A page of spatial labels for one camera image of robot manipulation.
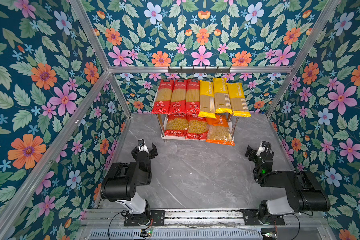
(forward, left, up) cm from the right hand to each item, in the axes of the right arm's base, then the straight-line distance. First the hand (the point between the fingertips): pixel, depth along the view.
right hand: (257, 147), depth 91 cm
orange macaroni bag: (+11, +23, +3) cm, 25 cm away
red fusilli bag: (+15, +50, +3) cm, 52 cm away
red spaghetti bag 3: (+13, +40, +29) cm, 51 cm away
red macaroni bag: (+14, +36, +3) cm, 39 cm away
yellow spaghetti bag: (+11, +32, +29) cm, 45 cm away
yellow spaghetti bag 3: (+6, +16, +28) cm, 33 cm away
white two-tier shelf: (+27, +8, -7) cm, 29 cm away
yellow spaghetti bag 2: (+12, +24, +28) cm, 39 cm away
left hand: (+2, +69, +4) cm, 69 cm away
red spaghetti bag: (+12, +55, +29) cm, 64 cm away
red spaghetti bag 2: (+9, +47, +29) cm, 56 cm away
